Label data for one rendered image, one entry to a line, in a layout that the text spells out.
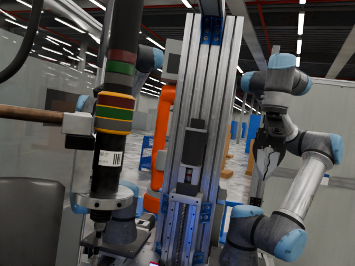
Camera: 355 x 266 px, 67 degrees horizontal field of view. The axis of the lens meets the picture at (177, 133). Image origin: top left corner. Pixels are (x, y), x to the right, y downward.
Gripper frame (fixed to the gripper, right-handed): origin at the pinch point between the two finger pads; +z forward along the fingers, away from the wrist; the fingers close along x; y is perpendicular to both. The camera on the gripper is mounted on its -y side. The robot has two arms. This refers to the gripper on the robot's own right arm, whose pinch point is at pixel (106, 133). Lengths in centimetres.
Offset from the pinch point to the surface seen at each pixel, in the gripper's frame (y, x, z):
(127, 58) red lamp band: -52, -26, -14
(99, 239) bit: -51, -25, 7
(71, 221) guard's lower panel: 63, 45, 62
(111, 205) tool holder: -53, -27, 2
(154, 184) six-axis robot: 322, 64, 100
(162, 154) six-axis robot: 318, 58, 51
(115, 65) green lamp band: -52, -25, -13
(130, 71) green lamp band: -51, -27, -13
